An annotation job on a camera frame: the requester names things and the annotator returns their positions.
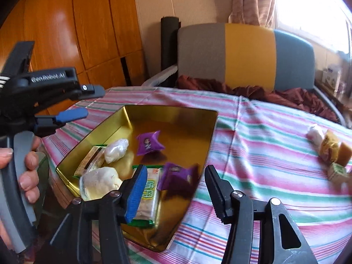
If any white bed rail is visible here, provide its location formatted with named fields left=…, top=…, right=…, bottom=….
left=141, top=64, right=178, bottom=87

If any black rolled mat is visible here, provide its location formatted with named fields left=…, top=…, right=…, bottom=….
left=160, top=16, right=180, bottom=75

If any maroon cloth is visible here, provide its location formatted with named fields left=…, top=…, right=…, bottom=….
left=174, top=75, right=340, bottom=123

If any white cardboard box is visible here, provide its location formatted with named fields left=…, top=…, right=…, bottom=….
left=322, top=64, right=341, bottom=91

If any yellow cake cube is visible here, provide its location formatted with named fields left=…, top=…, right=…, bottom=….
left=338, top=142, right=352, bottom=167

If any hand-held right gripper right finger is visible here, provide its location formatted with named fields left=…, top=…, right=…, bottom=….
left=204, top=165, right=319, bottom=264

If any wooden wardrobe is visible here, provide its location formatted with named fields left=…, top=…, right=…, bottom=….
left=0, top=0, right=146, bottom=116

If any gold metal tin box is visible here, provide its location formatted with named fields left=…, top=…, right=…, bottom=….
left=56, top=105, right=218, bottom=253

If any yellow cake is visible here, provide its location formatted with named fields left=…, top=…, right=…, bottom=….
left=319, top=130, right=340, bottom=163

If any beige patterned curtain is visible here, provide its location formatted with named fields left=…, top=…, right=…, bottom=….
left=228, top=0, right=277, bottom=29

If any grey yellow blue headboard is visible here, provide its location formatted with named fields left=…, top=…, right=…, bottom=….
left=176, top=22, right=315, bottom=92

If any round pastry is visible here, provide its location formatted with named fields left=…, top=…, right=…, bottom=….
left=80, top=167, right=123, bottom=201

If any small green white box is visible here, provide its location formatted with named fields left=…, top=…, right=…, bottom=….
left=327, top=163, right=348, bottom=182

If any purple candy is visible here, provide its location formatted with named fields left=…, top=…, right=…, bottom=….
left=157, top=162, right=200, bottom=198
left=136, top=130, right=165, bottom=156

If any window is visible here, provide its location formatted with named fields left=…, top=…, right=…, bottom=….
left=271, top=0, right=352, bottom=55

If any white candy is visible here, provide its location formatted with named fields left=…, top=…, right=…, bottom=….
left=104, top=138, right=129, bottom=164
left=306, top=124, right=325, bottom=149

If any person's left hand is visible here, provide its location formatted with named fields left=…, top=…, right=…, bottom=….
left=0, top=137, right=42, bottom=202

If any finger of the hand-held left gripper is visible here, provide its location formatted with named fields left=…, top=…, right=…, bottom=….
left=78, top=84, right=105, bottom=100
left=34, top=108, right=88, bottom=137

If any wooden side table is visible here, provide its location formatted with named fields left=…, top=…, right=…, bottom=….
left=315, top=70, right=352, bottom=116

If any large green trimmed cracker packet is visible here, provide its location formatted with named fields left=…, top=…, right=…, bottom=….
left=129, top=165, right=165, bottom=227

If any grey bed rail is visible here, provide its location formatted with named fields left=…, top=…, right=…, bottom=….
left=313, top=84, right=347, bottom=127

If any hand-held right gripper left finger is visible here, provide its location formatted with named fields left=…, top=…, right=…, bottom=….
left=49, top=165, right=149, bottom=264

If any striped pink green bedsheet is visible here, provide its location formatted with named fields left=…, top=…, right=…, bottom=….
left=41, top=86, right=352, bottom=264

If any small brown cracker packet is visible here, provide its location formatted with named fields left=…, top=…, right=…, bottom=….
left=74, top=145, right=106, bottom=176

